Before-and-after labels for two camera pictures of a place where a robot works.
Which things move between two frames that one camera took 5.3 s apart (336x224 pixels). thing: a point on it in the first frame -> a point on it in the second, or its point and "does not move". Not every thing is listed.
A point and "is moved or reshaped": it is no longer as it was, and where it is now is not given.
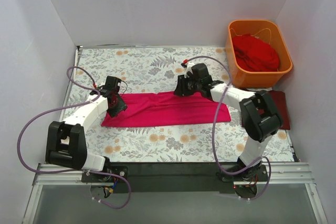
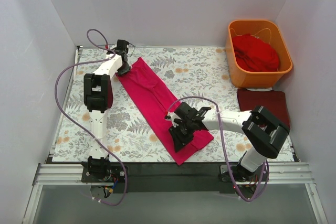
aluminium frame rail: x=295 y=174 does not move
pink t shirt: x=166 y=108 is moved or reshaped
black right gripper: x=182 y=89 -> x=182 y=131
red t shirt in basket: x=253 y=54 does not move
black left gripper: x=118 y=107 -> x=124 y=68
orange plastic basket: x=257 y=54 does not move
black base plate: x=170 y=177 does not move
